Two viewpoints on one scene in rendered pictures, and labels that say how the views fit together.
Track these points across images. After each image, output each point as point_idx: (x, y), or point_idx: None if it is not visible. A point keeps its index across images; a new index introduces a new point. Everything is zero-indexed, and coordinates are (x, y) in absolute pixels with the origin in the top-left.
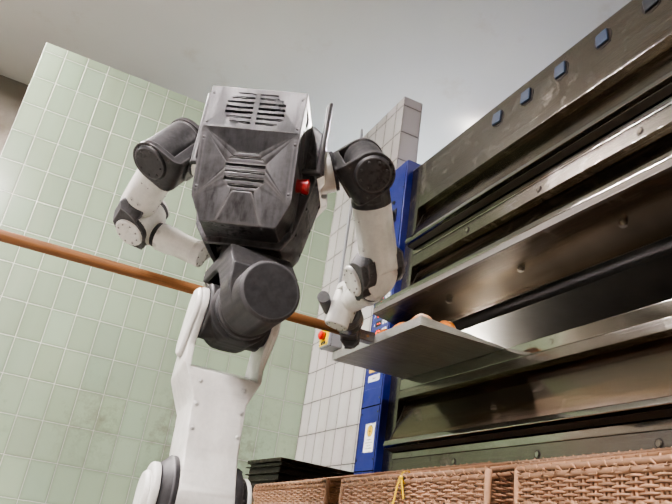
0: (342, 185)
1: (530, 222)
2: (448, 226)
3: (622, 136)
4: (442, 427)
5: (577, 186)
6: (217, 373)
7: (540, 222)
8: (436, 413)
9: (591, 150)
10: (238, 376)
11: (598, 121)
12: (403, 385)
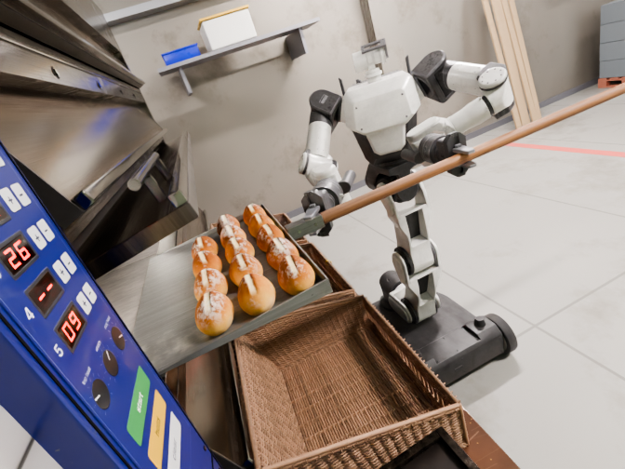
0: (338, 122)
1: (109, 119)
2: (20, 29)
3: (116, 87)
4: (215, 352)
5: (104, 103)
6: (405, 208)
7: (187, 143)
8: (198, 356)
9: (109, 81)
10: (399, 213)
11: (120, 67)
12: (173, 382)
